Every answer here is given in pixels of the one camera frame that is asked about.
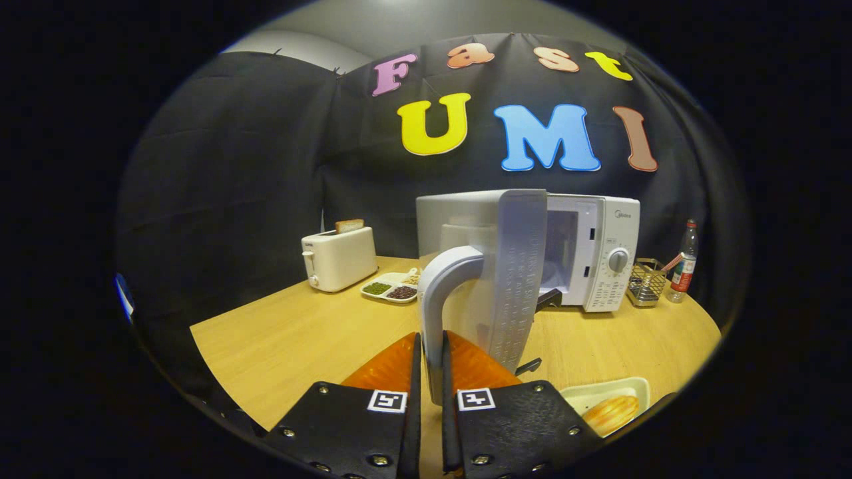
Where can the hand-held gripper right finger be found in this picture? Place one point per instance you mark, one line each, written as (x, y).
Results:
(449, 426)

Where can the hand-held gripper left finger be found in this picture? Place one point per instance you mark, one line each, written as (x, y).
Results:
(414, 412)

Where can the golden bread roll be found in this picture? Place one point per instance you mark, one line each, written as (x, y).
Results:
(611, 412)

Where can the white microwave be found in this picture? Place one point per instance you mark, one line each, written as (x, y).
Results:
(599, 226)

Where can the white divided snack dish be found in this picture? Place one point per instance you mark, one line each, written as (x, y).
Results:
(389, 291)

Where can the cream rectangular plate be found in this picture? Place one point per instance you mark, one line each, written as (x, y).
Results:
(592, 392)

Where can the white toaster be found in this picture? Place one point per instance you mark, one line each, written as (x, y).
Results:
(343, 259)

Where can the toast slice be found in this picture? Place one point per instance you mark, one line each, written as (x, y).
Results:
(349, 226)

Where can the pink striped straw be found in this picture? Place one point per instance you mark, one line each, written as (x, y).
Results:
(672, 261)

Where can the clear bottle with red label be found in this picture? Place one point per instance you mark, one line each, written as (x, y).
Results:
(683, 266)

